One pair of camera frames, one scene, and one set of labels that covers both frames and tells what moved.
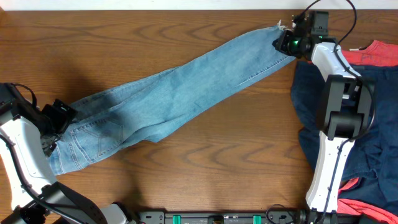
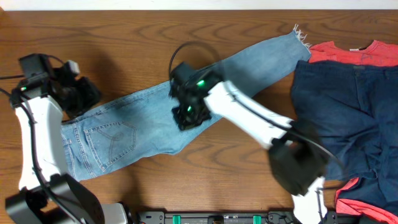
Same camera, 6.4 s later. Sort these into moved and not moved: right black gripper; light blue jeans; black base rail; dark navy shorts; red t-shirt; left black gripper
Moved: right black gripper; light blue jeans; left black gripper
Not moved: dark navy shorts; red t-shirt; black base rail
